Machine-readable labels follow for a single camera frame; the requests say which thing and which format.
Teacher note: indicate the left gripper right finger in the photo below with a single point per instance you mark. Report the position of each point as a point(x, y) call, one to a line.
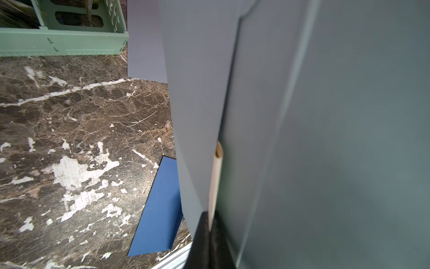
point(221, 257)

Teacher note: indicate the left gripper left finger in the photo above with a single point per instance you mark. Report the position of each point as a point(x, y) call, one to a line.
point(199, 256)

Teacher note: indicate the light teal envelope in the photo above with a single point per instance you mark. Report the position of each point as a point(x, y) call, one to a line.
point(322, 109)

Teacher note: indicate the grey envelope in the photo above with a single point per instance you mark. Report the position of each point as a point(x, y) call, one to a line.
point(146, 59)

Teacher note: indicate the dark blue envelope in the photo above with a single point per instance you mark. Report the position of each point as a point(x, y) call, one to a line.
point(162, 214)

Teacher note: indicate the green file organizer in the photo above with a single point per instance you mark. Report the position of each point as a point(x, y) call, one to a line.
point(62, 28)

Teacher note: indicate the aluminium front rail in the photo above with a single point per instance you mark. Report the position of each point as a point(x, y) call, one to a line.
point(176, 259)

